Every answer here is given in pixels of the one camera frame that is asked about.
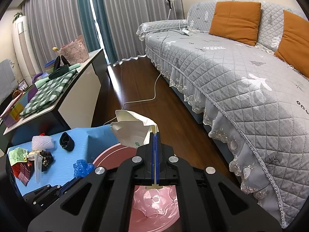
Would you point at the pink lace basket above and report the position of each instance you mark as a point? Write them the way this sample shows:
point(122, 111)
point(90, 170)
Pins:
point(75, 52)

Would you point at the clear straw packet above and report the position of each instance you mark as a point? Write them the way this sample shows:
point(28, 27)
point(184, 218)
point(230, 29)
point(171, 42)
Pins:
point(38, 166)

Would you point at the white standing air conditioner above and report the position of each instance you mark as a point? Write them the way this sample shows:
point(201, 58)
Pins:
point(23, 49)

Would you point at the orange cushion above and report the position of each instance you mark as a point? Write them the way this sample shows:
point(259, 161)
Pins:
point(293, 47)
point(238, 21)

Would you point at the teal curtain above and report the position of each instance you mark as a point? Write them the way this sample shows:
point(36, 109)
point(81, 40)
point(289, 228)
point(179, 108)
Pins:
point(96, 28)

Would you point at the colourful storage box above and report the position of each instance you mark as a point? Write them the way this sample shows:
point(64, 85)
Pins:
point(11, 114)

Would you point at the orange cushion far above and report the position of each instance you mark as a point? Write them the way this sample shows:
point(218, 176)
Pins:
point(293, 47)

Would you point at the white crushed paper carton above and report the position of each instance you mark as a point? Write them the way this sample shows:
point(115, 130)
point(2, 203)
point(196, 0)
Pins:
point(134, 130)

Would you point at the beige tissue pack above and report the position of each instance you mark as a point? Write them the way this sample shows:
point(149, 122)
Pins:
point(33, 154)

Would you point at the black bag with green band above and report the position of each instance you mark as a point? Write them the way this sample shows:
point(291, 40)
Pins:
point(61, 67)

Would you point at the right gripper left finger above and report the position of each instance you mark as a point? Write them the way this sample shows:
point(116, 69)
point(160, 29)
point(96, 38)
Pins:
point(102, 200)

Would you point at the blue table mat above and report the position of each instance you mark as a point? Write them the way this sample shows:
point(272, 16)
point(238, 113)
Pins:
point(89, 143)

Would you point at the white foam net sleeve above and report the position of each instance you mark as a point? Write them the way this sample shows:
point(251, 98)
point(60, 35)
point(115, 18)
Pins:
point(42, 143)

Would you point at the pink trash bin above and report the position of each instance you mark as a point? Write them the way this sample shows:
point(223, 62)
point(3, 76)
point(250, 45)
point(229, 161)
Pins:
point(152, 209)

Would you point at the stacked plastic bowls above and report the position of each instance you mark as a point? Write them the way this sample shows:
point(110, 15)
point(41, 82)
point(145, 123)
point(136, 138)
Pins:
point(49, 67)

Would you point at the blue plastic bag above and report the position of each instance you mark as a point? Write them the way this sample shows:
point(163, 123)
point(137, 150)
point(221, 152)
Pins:
point(82, 168)

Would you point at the grey covered television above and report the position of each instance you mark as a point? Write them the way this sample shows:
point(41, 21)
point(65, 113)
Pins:
point(8, 81)

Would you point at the orange cushion near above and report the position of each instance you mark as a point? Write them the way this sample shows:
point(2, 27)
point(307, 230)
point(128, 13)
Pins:
point(238, 21)

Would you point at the green checkered cloth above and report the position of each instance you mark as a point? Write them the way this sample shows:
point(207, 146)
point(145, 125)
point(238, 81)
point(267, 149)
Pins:
point(47, 94)

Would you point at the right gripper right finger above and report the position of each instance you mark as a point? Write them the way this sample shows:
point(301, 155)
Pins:
point(207, 200)

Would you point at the dark cabinet with white top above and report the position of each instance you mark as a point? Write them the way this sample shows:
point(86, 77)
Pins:
point(73, 109)

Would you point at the black scrunchie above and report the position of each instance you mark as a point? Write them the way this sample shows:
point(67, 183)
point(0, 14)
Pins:
point(47, 160)

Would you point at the green snack pouch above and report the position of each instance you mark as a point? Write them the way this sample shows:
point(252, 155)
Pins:
point(18, 155)

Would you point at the grey quilted sofa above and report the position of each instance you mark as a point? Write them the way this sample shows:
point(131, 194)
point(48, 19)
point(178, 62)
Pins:
point(252, 101)

